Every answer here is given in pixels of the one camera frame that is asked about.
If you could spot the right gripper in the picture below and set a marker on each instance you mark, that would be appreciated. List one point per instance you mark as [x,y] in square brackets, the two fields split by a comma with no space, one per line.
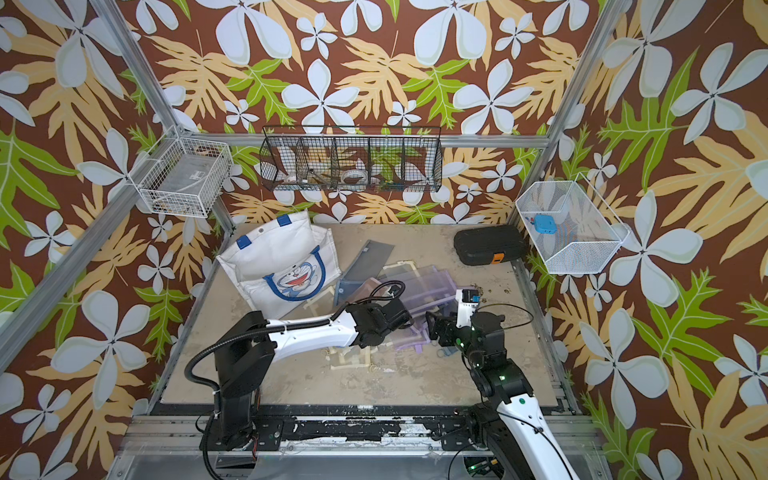
[443,322]

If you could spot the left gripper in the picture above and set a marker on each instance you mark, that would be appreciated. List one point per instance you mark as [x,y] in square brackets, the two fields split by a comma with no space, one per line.
[368,307]

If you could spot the cream mesh pouch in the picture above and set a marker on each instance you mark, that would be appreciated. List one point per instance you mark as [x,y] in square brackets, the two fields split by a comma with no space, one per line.
[338,358]

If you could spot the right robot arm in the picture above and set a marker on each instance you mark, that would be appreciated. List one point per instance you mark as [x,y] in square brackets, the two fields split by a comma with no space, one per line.
[508,421]

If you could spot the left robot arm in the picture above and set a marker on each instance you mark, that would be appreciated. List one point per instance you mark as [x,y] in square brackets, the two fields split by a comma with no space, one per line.
[235,367]

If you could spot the purple mesh pouch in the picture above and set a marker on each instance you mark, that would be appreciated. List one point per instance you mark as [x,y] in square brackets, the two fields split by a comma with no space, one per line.
[426,289]

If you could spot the grey mesh pouch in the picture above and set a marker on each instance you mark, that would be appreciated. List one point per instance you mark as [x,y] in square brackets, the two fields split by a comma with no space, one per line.
[369,262]

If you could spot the white canvas tote bag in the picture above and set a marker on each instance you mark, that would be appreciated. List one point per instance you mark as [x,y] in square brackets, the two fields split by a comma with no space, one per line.
[278,265]

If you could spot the black zippered case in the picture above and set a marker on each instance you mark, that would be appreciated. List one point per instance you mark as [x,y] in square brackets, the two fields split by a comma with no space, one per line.
[490,245]

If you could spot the blue small object in basket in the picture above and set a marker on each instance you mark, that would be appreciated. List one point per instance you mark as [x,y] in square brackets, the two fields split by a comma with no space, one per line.
[544,224]

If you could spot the white mesh basket right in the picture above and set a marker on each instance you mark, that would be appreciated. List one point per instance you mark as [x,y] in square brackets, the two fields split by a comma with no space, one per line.
[589,231]

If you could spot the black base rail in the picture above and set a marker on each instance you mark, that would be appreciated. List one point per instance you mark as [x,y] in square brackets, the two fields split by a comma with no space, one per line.
[274,427]

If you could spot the black wire basket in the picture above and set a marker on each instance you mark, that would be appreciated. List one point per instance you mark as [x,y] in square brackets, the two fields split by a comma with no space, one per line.
[330,157]

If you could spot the white wire basket left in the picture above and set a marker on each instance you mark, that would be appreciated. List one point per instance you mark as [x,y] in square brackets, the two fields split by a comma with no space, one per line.
[182,175]

